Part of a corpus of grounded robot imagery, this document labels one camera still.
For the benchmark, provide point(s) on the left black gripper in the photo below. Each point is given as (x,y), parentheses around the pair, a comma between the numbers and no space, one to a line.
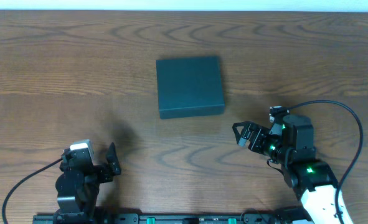
(101,172)

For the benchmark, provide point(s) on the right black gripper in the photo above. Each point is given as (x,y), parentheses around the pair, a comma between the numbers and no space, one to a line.
(255,139)

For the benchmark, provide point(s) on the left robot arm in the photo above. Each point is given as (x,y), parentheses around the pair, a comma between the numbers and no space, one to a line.
(79,185)

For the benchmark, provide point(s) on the black gift box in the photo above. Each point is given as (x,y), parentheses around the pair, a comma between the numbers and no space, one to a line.
(189,87)

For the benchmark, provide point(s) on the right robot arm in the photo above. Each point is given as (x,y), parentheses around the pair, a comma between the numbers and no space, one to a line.
(311,179)

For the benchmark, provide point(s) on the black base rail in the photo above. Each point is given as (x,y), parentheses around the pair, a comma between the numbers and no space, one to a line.
(132,218)

